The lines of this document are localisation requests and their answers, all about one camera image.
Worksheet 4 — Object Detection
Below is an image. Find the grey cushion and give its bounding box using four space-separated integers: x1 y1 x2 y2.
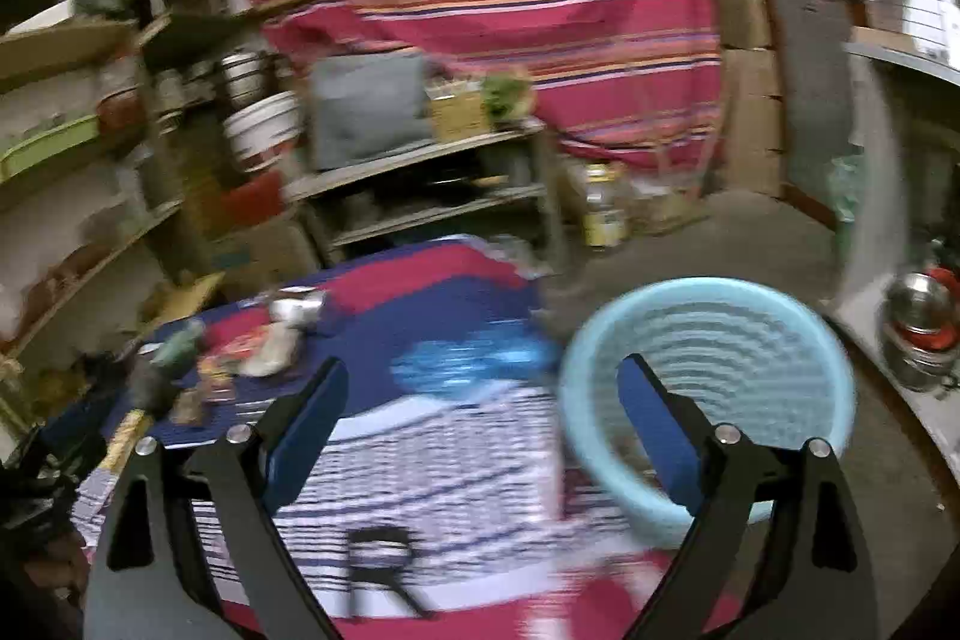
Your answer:
309 52 434 170

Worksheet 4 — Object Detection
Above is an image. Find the oil bottle yellow cap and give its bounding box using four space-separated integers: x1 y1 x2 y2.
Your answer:
583 163 628 250

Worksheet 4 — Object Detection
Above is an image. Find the orange yellow snack wrapper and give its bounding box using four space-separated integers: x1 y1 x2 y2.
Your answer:
197 357 236 404

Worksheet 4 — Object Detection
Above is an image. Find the patterned blanket table cover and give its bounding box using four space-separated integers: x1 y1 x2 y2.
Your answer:
70 233 746 640

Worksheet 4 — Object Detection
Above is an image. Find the white label spice jar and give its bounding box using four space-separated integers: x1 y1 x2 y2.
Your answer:
268 286 329 330

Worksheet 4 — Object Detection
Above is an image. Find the yellow rectangular box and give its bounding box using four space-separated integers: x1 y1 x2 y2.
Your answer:
101 409 153 476

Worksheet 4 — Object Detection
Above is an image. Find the green plastic tray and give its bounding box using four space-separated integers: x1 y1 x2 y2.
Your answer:
2 115 99 182

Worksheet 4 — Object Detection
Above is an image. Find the large wooden shelving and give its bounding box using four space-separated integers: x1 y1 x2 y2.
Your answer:
2 0 200 438

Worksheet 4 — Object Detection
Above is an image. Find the red snack bag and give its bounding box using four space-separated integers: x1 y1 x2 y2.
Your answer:
206 325 270 364

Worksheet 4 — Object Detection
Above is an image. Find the blue plastic bag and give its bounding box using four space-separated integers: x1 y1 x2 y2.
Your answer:
391 320 560 399

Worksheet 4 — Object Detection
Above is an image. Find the crumpled brown paper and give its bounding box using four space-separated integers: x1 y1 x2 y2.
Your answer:
167 385 208 429

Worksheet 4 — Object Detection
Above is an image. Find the green label jar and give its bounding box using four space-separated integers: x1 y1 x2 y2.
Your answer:
149 319 206 380

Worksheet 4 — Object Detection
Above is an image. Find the light blue plastic basket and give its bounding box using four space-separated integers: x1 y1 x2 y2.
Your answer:
558 278 856 549

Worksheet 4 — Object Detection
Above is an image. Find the dark ribbed cup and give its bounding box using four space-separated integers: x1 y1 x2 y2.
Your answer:
127 360 181 420

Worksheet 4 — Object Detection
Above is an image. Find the cardboard box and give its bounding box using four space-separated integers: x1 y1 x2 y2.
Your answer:
212 213 319 301

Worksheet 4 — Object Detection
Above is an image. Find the small wooden shelf unit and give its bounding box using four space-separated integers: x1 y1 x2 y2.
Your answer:
283 119 568 269

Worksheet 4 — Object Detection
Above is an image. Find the beige cloth pouch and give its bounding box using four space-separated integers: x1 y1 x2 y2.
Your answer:
239 321 301 378

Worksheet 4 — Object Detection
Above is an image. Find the red plastic basin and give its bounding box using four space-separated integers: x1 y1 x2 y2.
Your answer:
220 169 285 229

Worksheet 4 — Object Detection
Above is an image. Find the yellow utensil holder box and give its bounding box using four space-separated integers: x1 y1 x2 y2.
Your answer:
427 83 493 143

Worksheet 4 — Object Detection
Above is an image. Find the egg carton tray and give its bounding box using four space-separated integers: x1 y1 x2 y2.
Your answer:
142 273 224 335

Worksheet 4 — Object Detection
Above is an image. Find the white plastic bucket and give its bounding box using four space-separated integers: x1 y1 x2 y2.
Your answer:
223 91 304 172

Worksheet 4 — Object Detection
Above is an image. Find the steel pot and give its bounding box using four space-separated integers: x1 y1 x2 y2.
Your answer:
218 50 277 110

